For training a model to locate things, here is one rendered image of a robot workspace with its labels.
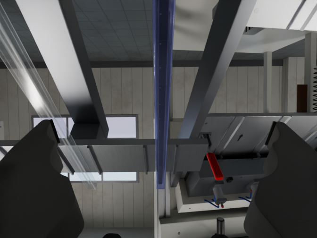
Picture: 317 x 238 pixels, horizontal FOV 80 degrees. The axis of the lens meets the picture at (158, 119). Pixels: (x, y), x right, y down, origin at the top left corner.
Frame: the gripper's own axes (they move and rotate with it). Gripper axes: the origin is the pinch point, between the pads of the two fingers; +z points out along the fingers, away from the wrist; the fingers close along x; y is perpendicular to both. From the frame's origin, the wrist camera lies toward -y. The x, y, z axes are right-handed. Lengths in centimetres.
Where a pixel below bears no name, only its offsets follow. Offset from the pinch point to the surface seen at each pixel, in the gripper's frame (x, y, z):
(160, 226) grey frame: 1, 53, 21
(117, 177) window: -79, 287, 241
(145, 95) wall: -25, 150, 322
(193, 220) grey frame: 11, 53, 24
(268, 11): 13.5, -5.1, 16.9
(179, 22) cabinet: 7, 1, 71
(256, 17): 12.3, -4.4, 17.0
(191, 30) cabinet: 13, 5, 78
